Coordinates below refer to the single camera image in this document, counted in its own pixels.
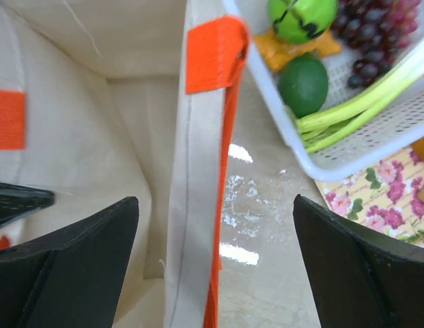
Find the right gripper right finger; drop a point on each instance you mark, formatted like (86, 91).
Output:
(359, 277)

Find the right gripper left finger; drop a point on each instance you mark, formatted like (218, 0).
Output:
(71, 277)

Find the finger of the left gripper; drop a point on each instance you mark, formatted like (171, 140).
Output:
(17, 202)

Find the canvas tote bag orange handles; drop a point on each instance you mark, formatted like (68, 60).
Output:
(103, 100)

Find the green watermelon ball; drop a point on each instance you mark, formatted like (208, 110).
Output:
(300, 21)

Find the floral pattern tray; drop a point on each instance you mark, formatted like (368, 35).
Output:
(383, 197)

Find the green celery stalks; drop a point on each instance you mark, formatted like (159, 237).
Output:
(321, 130)

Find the dark green lime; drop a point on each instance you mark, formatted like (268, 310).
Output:
(303, 85)

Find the orange star shaped toy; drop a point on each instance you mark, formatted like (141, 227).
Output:
(277, 53)

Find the purple grape bunch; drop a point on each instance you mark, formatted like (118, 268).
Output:
(379, 30)

